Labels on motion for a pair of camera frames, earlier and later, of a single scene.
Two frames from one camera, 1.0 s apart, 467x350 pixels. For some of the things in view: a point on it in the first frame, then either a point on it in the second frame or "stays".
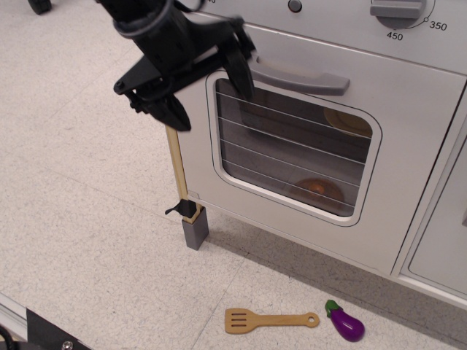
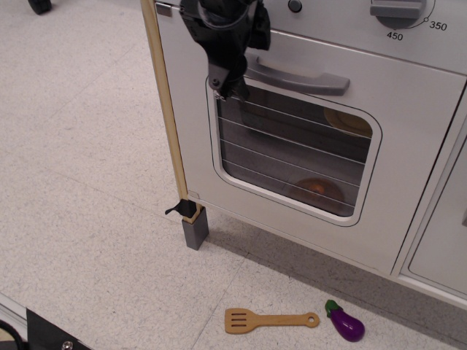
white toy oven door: x=336 y=150 stays
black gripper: x=178 y=48 → x=225 y=30
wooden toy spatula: x=242 y=320 stays
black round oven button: x=295 y=6 stays
